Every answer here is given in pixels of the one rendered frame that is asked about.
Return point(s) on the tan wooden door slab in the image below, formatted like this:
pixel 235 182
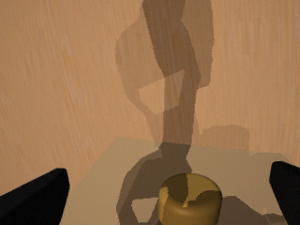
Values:
pixel 122 187

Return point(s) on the brass door knob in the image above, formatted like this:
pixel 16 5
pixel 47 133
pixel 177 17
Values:
pixel 189 199

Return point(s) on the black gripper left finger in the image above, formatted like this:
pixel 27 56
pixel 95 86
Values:
pixel 39 202

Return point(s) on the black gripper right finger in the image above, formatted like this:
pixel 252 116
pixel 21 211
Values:
pixel 285 181

